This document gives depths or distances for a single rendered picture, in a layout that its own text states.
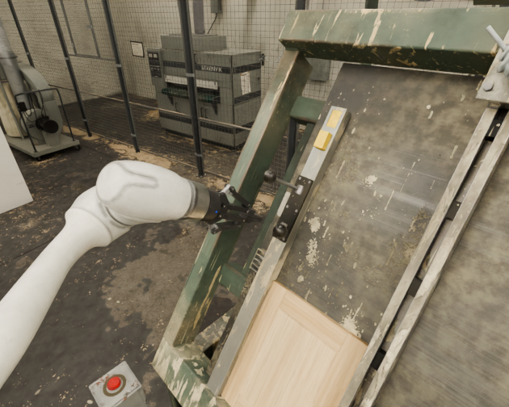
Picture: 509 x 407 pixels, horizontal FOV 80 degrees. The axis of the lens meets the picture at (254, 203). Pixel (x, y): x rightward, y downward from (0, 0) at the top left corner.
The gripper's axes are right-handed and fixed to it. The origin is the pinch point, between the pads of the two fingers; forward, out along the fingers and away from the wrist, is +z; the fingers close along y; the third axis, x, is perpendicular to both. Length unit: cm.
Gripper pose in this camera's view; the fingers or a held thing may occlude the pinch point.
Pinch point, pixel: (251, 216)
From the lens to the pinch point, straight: 83.9
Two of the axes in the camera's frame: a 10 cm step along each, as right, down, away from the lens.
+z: 5.8, 1.7, 8.0
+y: -4.0, 9.1, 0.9
